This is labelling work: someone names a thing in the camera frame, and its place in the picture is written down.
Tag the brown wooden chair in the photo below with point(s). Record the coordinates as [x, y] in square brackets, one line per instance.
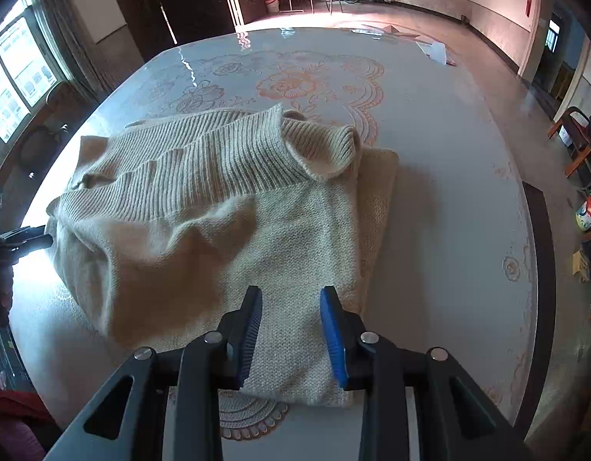
[41, 141]

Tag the large bright window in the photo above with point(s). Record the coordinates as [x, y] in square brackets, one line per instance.
[21, 72]

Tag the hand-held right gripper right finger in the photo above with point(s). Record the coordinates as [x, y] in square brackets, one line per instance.
[334, 345]

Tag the dark wooden chair back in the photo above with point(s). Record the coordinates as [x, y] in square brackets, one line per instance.
[542, 297]

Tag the cream knitted sweater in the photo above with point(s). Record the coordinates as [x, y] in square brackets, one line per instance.
[180, 230]

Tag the grey curtain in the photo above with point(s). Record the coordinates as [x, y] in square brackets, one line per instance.
[69, 33]

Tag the colourful plastic bag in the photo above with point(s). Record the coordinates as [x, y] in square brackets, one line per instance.
[590, 213]

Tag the white paper sheet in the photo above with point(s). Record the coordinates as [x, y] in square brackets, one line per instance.
[437, 51]

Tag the dark wooden double door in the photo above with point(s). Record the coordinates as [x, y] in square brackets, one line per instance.
[189, 0]

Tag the person's red garment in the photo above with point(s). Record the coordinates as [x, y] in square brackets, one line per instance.
[17, 401]

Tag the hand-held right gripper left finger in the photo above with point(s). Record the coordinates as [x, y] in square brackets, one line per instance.
[251, 336]

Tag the wooden armchair with black jacket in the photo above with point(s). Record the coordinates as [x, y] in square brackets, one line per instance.
[581, 134]

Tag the red and white bucket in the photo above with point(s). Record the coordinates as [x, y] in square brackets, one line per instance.
[272, 5]

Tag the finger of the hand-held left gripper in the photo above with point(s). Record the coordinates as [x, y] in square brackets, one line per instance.
[26, 240]

